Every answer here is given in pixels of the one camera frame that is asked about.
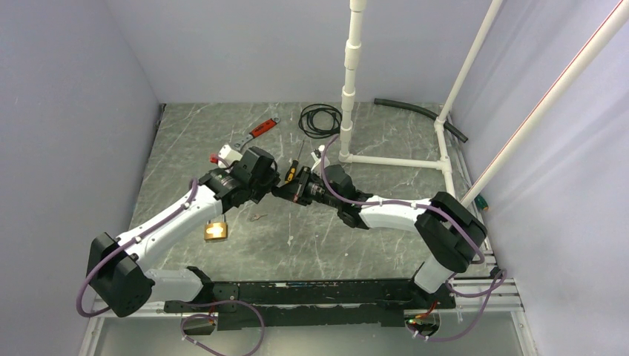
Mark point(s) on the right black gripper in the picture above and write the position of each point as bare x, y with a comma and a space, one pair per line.
296, 191

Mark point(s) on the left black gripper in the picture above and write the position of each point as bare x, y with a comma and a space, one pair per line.
268, 182

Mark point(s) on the brass padlock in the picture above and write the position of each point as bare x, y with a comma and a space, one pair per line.
215, 230

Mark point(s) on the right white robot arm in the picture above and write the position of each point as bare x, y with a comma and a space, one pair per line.
452, 234

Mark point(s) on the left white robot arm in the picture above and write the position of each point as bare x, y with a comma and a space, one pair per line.
120, 275

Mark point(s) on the yellow black screwdriver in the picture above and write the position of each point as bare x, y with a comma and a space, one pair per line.
291, 172

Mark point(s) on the green orange screwdriver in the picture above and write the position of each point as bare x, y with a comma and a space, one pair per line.
480, 203

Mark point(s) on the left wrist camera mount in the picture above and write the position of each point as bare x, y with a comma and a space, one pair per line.
225, 157

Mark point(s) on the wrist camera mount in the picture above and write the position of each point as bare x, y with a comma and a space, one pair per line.
225, 157
320, 160

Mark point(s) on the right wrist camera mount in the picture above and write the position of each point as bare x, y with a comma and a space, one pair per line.
320, 160

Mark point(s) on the red handled adjustable wrench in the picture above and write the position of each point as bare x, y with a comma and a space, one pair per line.
256, 132

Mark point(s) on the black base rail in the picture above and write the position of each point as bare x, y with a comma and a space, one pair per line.
386, 302

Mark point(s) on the white PVC pipe frame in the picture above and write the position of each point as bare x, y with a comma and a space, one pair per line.
453, 34

